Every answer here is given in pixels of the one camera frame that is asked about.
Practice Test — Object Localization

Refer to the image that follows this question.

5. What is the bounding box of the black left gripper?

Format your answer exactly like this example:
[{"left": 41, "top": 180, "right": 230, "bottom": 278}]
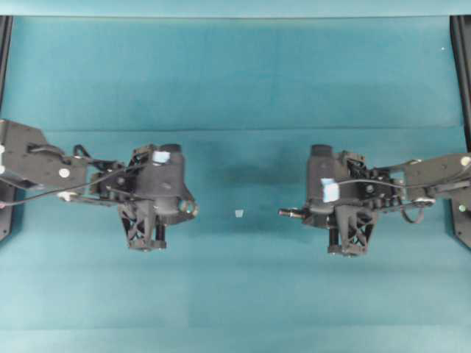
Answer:
[{"left": 89, "top": 145, "right": 199, "bottom": 252}]

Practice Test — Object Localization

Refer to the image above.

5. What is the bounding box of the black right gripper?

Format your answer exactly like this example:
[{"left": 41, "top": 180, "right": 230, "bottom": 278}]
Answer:
[{"left": 328, "top": 152, "right": 405, "bottom": 257}]

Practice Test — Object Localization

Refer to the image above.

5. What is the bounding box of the silver metal washer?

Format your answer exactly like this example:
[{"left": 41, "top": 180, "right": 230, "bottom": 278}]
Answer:
[{"left": 183, "top": 202, "right": 197, "bottom": 216}]

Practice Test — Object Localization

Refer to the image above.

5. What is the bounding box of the dark metal shaft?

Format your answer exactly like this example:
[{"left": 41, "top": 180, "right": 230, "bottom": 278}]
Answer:
[{"left": 278, "top": 208, "right": 306, "bottom": 219}]

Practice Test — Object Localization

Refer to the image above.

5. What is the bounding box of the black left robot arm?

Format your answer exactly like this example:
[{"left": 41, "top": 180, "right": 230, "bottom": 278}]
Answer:
[{"left": 1, "top": 120, "right": 199, "bottom": 252}]

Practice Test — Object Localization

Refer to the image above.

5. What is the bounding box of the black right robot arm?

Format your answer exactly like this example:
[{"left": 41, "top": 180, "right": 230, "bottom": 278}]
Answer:
[{"left": 322, "top": 153, "right": 470, "bottom": 257}]

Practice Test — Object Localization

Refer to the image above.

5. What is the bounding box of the black right camera cable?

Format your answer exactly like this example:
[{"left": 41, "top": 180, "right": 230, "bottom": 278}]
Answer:
[{"left": 338, "top": 178, "right": 406, "bottom": 189}]

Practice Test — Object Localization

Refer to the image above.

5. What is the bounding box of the black camera cable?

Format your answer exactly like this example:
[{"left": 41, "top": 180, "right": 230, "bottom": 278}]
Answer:
[
  {"left": 338, "top": 178, "right": 406, "bottom": 189},
  {"left": 0, "top": 163, "right": 148, "bottom": 207}
]

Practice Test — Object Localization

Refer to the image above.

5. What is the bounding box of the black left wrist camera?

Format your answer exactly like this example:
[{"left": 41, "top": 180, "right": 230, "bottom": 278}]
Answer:
[{"left": 145, "top": 143, "right": 189, "bottom": 225}]

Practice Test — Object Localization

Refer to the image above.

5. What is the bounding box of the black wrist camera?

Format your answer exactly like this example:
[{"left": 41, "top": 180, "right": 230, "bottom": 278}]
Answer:
[
  {"left": 303, "top": 144, "right": 361, "bottom": 229},
  {"left": 145, "top": 143, "right": 189, "bottom": 225}
]

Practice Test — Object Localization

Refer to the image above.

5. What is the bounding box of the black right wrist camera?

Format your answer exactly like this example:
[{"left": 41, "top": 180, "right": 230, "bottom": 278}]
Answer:
[{"left": 303, "top": 144, "right": 361, "bottom": 229}]

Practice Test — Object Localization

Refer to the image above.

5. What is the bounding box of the black left camera cable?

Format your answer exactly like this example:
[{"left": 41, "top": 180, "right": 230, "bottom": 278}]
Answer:
[{"left": 0, "top": 163, "right": 148, "bottom": 207}]

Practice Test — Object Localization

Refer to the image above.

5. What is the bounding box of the black aluminium table frame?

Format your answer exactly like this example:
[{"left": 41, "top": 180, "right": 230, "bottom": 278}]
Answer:
[{"left": 1, "top": 16, "right": 470, "bottom": 255}]

